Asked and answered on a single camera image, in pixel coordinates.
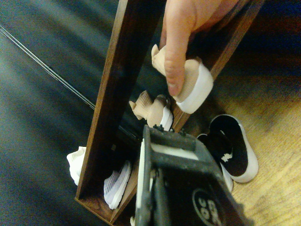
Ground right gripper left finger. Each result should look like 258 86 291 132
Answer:
135 138 156 226

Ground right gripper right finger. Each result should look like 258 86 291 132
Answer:
142 124 216 189

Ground beige shoe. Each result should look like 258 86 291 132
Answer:
128 90 175 132
150 43 214 114

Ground person's hand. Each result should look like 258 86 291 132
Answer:
159 0 250 97

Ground white shoe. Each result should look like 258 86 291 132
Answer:
66 145 87 186
103 160 132 210

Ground black shoe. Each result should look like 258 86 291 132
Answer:
196 133 234 192
208 114 259 184

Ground brown shoe rack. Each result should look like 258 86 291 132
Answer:
74 0 266 225

